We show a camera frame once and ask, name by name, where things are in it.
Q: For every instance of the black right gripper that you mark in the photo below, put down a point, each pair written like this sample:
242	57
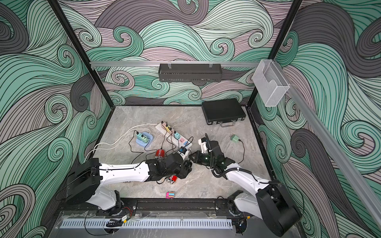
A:
198	154

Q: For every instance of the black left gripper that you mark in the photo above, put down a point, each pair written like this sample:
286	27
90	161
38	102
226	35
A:
183	170

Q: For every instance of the light green USB charger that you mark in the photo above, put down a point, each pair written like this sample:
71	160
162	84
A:
235	138

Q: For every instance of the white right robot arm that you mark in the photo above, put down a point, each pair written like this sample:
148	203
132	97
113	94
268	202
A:
259	187

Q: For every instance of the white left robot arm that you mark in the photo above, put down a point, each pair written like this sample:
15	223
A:
86	184

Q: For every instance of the red shaver front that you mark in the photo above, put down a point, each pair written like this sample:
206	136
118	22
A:
171	179

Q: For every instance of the red shaver near strip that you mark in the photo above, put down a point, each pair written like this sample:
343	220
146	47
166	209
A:
160	153

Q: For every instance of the pink striped small box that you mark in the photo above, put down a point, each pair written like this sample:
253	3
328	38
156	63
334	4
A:
170	195

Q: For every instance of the white long power strip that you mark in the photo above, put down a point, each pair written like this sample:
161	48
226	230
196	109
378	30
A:
182	142

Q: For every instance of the green charger on blue socket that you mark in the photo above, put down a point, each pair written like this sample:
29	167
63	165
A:
141	137

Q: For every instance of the blue round power socket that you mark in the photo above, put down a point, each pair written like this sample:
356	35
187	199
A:
145	145

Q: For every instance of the black briefcase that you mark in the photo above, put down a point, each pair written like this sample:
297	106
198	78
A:
223	111

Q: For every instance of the black front mounting rail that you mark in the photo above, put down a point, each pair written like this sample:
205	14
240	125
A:
178	205

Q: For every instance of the black wall shelf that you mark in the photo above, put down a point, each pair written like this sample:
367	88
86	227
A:
190	72

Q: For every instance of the clear acrylic wall holder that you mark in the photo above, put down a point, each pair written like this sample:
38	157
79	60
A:
271	82

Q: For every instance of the white slotted cable duct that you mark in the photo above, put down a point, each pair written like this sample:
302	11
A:
150	224

